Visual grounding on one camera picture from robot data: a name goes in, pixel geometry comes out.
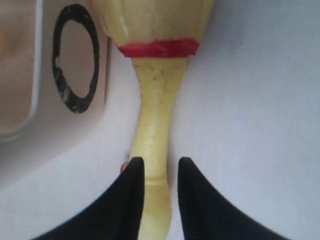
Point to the rubber chicken red collar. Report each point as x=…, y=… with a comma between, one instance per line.
x=159, y=36

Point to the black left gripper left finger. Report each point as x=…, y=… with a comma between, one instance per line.
x=115, y=215

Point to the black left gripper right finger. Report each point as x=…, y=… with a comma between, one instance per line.
x=266, y=199

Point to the cream bin marked circle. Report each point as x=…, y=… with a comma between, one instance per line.
x=54, y=70

